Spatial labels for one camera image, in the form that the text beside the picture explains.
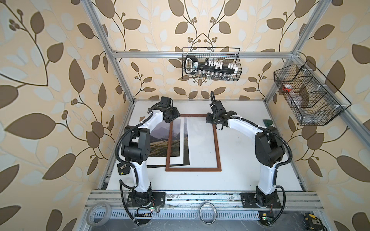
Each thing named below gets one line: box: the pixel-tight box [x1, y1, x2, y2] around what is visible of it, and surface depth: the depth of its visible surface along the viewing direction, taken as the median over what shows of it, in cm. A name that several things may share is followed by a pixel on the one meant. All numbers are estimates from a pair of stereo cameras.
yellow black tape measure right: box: [303, 212, 324, 231], surface depth 68 cm
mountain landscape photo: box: [149, 118, 181, 157], surface depth 98 cm
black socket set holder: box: [184, 55, 238, 76], surface depth 85 cm
